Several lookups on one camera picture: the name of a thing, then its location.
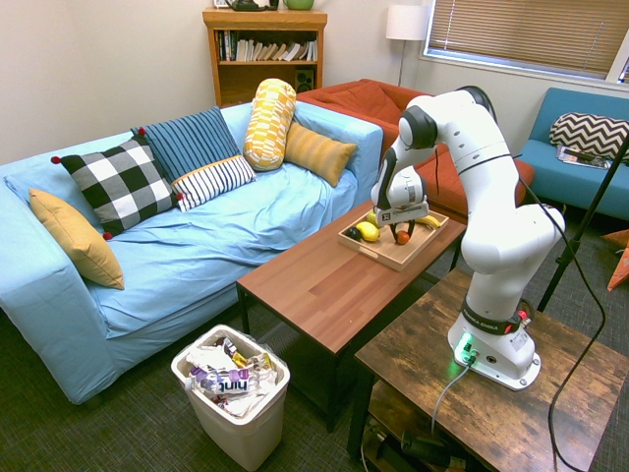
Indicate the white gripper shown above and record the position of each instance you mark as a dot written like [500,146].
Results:
[410,211]

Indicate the orange tangerine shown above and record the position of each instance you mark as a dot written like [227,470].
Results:
[403,238]

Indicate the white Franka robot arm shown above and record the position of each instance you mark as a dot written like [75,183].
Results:
[496,221]

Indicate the light wooden tray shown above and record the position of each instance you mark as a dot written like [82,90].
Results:
[393,251]

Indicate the yellow banana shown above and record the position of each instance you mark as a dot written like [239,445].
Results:
[431,221]

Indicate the yellow-green lemon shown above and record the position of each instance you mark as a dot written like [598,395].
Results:
[372,218]

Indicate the yellow lemon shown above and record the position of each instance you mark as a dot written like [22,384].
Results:
[368,231]

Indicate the dark avocado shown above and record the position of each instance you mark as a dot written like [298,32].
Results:
[351,233]

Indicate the brown wooden coffee table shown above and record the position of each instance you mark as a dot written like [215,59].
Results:
[334,290]

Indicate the mustard striped pillow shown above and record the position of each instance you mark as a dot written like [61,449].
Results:
[319,152]

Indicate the orange red sofa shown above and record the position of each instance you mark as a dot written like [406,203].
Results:
[363,100]

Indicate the teal blue couch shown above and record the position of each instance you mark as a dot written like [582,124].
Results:
[555,187]

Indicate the yellow patterned bolster pillow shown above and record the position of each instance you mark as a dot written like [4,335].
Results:
[269,123]

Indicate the small black speaker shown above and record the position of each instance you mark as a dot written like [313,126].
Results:
[304,80]

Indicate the magazine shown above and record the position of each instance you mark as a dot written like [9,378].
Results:
[582,157]

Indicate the white navy striped pillow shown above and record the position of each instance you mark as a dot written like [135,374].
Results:
[213,181]

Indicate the rustic dark wooden table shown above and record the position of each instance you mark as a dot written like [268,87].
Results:
[491,418]

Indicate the wooden bookshelf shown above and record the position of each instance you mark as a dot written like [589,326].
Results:
[265,78]

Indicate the black white chevron pillow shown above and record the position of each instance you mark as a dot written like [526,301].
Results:
[587,135]

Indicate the light blue sofa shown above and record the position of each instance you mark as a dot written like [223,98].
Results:
[196,246]

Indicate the white floor lamp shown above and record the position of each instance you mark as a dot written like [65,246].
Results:
[407,22]

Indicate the row of books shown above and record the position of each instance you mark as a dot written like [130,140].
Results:
[268,50]

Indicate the blue striped pillow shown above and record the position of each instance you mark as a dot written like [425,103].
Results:
[189,140]

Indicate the hint plastic bottle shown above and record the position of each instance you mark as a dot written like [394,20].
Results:
[226,383]

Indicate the wooden window blinds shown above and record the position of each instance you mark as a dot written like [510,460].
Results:
[526,32]

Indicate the green pot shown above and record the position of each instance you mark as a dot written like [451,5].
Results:
[299,4]

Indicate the white trash bin with liner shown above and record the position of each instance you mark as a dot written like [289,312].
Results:
[245,432]

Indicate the black object on bookshelf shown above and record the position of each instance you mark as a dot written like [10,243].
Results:
[248,5]

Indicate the black white checkered pillow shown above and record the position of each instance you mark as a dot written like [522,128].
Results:
[118,182]

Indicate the plain mustard pillow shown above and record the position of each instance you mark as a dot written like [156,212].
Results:
[78,241]

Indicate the wrist camera with marker tag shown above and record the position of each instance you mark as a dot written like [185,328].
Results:
[384,217]

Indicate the black camera stand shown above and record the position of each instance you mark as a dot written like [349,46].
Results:
[585,221]

